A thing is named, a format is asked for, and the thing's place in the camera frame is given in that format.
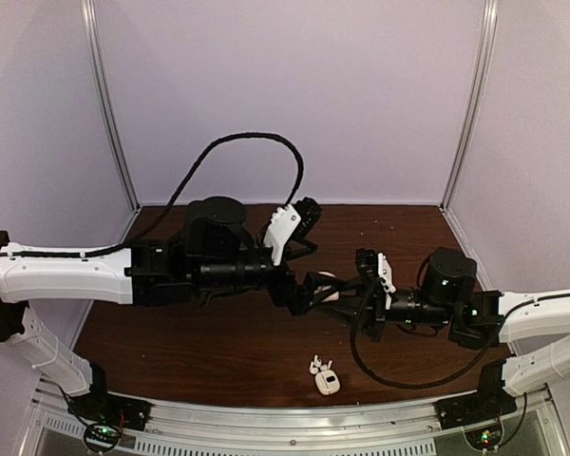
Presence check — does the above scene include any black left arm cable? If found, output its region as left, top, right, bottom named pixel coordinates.
left=85, top=132, right=306, bottom=257

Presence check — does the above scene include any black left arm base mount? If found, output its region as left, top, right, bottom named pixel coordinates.
left=66, top=392, right=152, bottom=431

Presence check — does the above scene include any right base circuit board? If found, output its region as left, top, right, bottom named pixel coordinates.
left=465, top=424, right=504, bottom=451

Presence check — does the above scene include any white earbud case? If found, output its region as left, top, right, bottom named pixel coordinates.
left=313, top=370, right=341, bottom=396
left=309, top=362, right=319, bottom=375

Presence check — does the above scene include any base circuit board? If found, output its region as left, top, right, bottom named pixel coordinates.
left=465, top=424, right=504, bottom=451
left=83, top=423, right=123, bottom=452

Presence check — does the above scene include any pink earbud case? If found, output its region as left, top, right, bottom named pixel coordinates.
left=313, top=271, right=340, bottom=303

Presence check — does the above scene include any left base circuit board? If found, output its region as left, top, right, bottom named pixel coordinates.
left=83, top=423, right=123, bottom=452

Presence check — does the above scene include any aluminium corner post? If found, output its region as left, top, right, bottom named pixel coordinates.
left=80, top=0, right=140, bottom=212
left=440, top=0, right=499, bottom=214

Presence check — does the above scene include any aluminium front rail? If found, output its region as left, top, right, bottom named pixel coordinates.
left=14, top=378, right=570, bottom=455

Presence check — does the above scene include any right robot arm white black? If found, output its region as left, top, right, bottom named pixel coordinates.
left=311, top=248, right=570, bottom=420

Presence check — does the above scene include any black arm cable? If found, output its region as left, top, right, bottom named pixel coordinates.
left=349, top=289, right=504, bottom=392
left=85, top=132, right=306, bottom=257

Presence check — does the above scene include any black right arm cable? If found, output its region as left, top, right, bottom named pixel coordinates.
left=349, top=289, right=504, bottom=392

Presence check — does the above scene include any white earbud near case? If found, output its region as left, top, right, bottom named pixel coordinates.
left=309, top=362, right=319, bottom=375

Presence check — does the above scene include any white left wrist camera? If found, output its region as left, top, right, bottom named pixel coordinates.
left=261, top=204, right=301, bottom=266

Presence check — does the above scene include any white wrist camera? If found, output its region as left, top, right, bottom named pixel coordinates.
left=355, top=248, right=397, bottom=311
left=261, top=204, right=301, bottom=266

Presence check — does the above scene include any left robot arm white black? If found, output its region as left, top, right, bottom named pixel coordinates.
left=0, top=197, right=350, bottom=422

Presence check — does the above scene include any aluminium left corner post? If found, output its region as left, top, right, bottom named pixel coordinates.
left=80, top=0, right=140, bottom=212

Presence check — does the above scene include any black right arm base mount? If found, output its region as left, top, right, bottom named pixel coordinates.
left=435, top=392, right=517, bottom=430

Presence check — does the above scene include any aluminium right corner post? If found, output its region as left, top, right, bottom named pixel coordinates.
left=440, top=0, right=499, bottom=214

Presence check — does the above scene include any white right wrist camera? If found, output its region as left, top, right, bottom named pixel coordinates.
left=355, top=248, right=397, bottom=311

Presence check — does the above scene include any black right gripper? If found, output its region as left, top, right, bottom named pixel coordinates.
left=315, top=275, right=454, bottom=345

